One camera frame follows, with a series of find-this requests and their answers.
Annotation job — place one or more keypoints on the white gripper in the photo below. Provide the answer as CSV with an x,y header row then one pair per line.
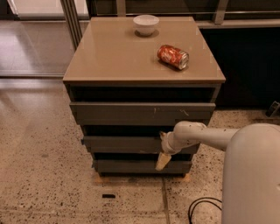
x,y
167,144

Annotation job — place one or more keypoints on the grey drawer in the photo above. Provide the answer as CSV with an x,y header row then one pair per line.
x,y
123,144
140,166
140,113

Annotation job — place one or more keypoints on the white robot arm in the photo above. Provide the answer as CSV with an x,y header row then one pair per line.
x,y
251,171

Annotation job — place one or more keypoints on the grey bottom drawer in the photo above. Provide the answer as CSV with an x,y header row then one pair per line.
x,y
140,166

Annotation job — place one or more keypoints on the grey drawer cabinet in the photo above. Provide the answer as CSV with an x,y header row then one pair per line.
x,y
113,63

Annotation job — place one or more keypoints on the grey top drawer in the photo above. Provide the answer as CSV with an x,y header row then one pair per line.
x,y
140,113

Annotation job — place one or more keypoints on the red soda can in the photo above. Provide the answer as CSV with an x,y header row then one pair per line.
x,y
173,56

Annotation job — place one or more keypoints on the dark object on floor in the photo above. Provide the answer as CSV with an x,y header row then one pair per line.
x,y
273,109

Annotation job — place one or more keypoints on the white ceramic bowl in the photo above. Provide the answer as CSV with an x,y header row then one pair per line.
x,y
145,25

